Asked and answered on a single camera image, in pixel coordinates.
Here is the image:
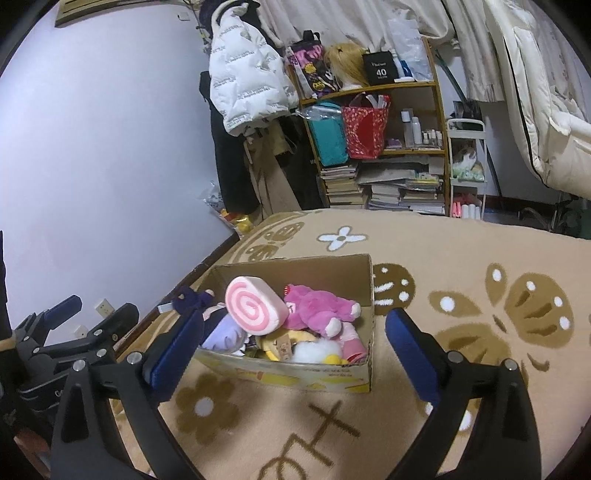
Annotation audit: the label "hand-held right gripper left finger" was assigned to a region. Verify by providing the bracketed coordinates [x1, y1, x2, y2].
[50, 308, 207, 480]

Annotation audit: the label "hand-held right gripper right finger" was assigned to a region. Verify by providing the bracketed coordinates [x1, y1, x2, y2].
[385, 306, 542, 480]

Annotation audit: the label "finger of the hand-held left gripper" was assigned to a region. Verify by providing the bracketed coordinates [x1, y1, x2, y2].
[28, 302, 140, 366]
[14, 295, 83, 344]

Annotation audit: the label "purple-haired plush doll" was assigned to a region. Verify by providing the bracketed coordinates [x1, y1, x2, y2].
[172, 286, 252, 356]

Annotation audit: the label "pink swirl roll plush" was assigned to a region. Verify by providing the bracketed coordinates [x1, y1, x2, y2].
[225, 276, 290, 336]

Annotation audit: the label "yellow plush toy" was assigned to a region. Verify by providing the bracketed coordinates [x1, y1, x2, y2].
[256, 329, 320, 363]

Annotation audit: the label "pink plush bear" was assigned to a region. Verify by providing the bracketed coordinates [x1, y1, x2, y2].
[281, 284, 369, 363]

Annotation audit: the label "printed cardboard box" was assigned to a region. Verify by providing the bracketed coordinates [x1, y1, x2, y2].
[191, 253, 375, 394]

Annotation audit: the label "beige patterned blanket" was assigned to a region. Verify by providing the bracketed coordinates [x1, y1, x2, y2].
[111, 208, 591, 480]

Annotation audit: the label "pile of magazines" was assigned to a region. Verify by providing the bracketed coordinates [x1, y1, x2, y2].
[359, 156, 447, 216]

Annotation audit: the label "stack of books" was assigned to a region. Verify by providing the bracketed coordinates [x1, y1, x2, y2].
[320, 161, 364, 209]

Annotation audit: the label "black hanging garment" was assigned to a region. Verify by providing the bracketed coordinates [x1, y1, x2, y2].
[199, 69, 260, 214]

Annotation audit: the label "white trolley cart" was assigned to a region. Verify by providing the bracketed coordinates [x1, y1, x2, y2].
[445, 117, 489, 222]

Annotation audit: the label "brown cardboard sheets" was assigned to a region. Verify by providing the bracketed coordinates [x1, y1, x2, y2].
[244, 124, 302, 219]

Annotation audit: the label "row of cosmetic bottles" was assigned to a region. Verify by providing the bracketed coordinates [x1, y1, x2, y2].
[399, 108, 444, 149]

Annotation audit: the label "red patterned bag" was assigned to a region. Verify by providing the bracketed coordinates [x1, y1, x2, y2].
[342, 93, 391, 160]

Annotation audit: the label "teal bag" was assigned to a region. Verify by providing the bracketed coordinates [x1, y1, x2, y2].
[305, 102, 350, 167]

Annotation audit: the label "wooden shelf unit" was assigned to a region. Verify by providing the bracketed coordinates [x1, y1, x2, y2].
[295, 37, 452, 216]

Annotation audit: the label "white puffer jacket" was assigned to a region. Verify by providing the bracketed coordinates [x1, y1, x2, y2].
[208, 2, 300, 137]

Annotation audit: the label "black box with 40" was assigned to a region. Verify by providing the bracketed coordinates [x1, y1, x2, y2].
[361, 52, 399, 85]

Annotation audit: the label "white duvet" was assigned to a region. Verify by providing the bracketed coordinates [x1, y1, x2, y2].
[482, 0, 591, 202]

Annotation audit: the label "blond wig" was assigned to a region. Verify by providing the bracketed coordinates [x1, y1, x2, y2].
[323, 42, 371, 87]

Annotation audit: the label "black and pink printed bag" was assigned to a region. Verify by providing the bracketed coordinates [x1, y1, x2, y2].
[287, 31, 334, 99]

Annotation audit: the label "clear plastic bag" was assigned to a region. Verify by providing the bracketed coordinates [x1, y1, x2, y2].
[387, 17, 435, 82]

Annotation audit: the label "wooden picture frame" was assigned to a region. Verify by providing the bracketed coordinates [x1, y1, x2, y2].
[54, 0, 154, 28]

